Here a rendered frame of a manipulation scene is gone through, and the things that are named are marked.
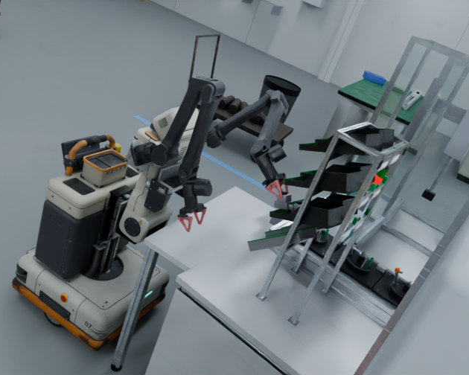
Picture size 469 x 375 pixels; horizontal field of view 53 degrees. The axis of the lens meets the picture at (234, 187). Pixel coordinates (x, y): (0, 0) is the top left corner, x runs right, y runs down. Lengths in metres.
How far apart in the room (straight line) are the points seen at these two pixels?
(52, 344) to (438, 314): 2.60
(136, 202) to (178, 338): 0.69
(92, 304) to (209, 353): 0.81
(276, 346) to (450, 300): 1.64
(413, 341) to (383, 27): 11.68
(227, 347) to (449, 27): 10.41
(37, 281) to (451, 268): 2.61
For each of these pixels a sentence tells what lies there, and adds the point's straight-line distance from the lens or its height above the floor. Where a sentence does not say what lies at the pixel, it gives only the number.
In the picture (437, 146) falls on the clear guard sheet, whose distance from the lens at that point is 3.54.
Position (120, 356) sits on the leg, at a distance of 2.65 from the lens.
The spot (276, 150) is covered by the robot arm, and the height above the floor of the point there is 1.42.
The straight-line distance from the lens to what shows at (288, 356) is 1.89.
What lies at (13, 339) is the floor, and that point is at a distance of 2.81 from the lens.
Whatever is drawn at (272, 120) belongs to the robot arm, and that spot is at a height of 1.47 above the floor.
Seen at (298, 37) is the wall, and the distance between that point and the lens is 12.45.
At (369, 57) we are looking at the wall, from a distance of 11.97.
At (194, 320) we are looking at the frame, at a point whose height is 0.73.
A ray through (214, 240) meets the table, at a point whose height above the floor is 0.86.
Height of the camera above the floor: 2.09
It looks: 26 degrees down
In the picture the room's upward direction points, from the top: 21 degrees clockwise
